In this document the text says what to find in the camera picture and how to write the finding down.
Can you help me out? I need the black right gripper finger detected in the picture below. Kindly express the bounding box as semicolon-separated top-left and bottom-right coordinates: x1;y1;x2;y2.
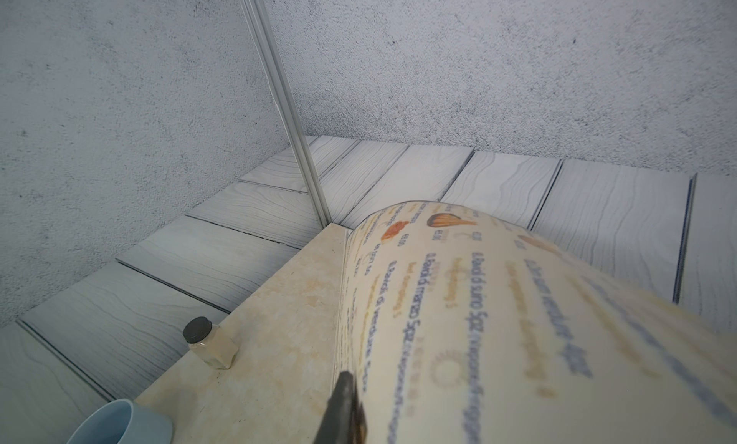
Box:
313;371;368;444

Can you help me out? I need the small black-capped glass bottle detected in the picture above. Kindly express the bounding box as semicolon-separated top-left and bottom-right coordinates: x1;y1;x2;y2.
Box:
182;316;239;370

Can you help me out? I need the Dim Sum Inn blue-bordered menu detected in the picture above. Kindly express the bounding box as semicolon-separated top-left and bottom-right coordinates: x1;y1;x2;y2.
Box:
335;201;736;443

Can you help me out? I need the light blue cup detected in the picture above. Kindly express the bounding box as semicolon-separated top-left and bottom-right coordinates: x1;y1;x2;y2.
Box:
67;399;174;444

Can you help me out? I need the aluminium left corner post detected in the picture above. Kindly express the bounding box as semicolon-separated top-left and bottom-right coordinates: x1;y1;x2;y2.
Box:
241;0;332;228

